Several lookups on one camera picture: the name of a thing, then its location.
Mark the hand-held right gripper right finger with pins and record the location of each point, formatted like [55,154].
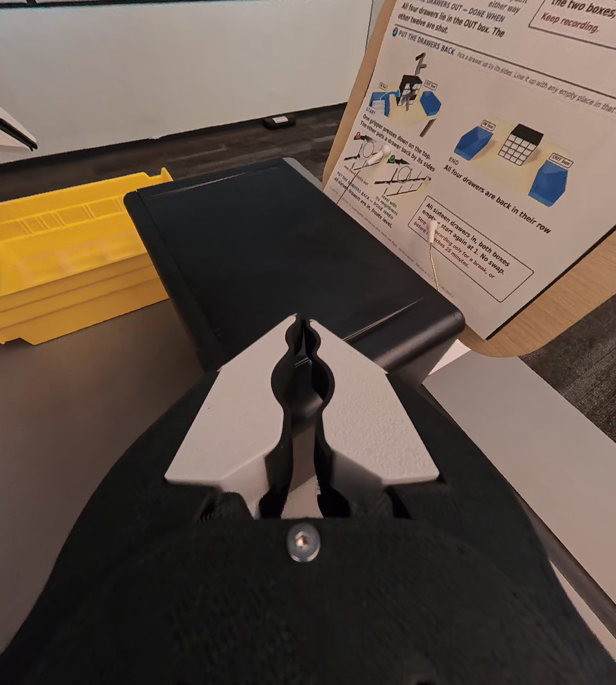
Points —
[372,428]

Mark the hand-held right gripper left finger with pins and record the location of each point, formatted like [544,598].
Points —
[233,423]

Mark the black drawer cabinet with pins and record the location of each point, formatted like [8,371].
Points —
[265,251]

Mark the yellow plastic bin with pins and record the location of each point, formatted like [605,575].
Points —
[72,299]

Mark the small black floor device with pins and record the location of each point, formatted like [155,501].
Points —
[280,122]

